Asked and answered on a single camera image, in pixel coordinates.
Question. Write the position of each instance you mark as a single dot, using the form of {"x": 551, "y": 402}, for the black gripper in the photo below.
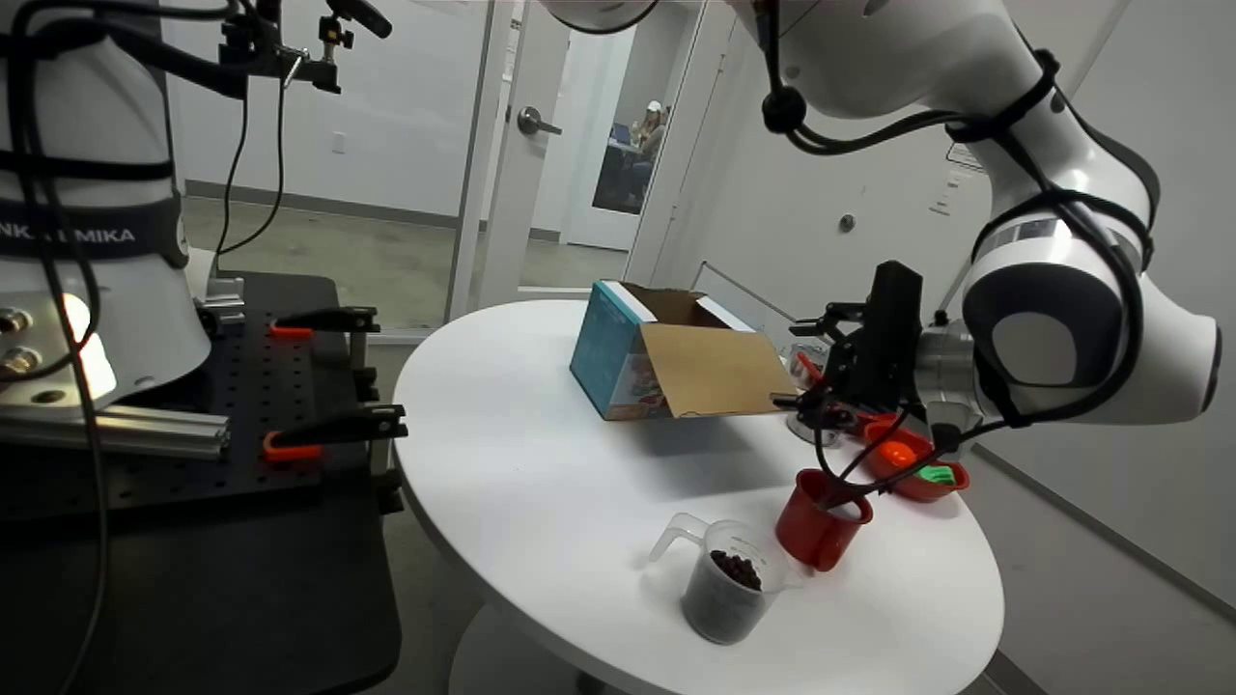
{"x": 890, "y": 340}

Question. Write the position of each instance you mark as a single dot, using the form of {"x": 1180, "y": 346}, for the teal printed cardboard box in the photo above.
{"x": 710, "y": 374}

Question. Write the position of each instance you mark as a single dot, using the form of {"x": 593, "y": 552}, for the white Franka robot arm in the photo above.
{"x": 1029, "y": 80}

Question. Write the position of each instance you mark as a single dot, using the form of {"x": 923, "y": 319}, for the empty red bowl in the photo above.
{"x": 808, "y": 374}

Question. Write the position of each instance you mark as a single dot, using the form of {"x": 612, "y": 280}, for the stemmed metal cup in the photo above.
{"x": 805, "y": 434}

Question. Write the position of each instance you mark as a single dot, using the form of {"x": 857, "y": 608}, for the orange toy food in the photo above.
{"x": 898, "y": 452}

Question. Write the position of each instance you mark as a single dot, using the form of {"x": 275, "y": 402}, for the green toy food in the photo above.
{"x": 942, "y": 476}

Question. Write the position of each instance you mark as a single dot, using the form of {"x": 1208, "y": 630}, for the red measuring cup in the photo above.
{"x": 813, "y": 526}

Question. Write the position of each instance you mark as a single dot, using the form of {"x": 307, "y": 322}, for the white door with round lock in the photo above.
{"x": 826, "y": 194}

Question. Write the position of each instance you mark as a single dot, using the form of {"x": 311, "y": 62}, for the red bowl with toys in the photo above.
{"x": 933, "y": 490}

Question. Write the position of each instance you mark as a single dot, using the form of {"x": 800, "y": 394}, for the clear measuring cup with beans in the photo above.
{"x": 719, "y": 599}

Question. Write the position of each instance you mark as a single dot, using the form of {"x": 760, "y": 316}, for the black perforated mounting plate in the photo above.
{"x": 258, "y": 389}

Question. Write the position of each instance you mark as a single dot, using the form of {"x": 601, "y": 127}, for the black cart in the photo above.
{"x": 235, "y": 591}

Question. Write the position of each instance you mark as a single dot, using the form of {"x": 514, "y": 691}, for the silver metal bracket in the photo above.
{"x": 221, "y": 302}

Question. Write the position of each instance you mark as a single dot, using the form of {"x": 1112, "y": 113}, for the black camera mount rig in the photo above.
{"x": 275, "y": 44}

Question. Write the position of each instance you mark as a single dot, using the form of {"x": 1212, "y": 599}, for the aluminium rail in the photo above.
{"x": 140, "y": 432}

